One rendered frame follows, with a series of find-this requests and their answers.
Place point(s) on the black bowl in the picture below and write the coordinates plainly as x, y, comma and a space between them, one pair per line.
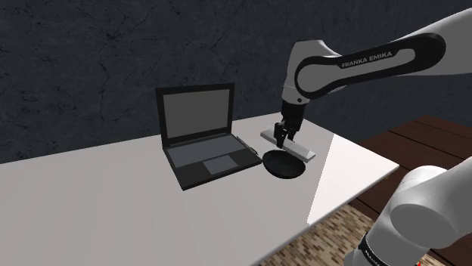
284, 165

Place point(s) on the dark brown wooden table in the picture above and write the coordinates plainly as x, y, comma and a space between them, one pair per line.
424, 143

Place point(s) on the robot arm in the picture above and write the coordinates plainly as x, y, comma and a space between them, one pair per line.
321, 51

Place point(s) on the black open laptop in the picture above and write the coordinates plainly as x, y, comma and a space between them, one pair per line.
206, 154

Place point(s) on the white flat remote control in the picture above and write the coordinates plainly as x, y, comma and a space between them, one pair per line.
303, 151

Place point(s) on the white table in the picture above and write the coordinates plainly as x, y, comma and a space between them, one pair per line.
110, 206

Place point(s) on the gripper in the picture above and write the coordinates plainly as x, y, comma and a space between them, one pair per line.
293, 112

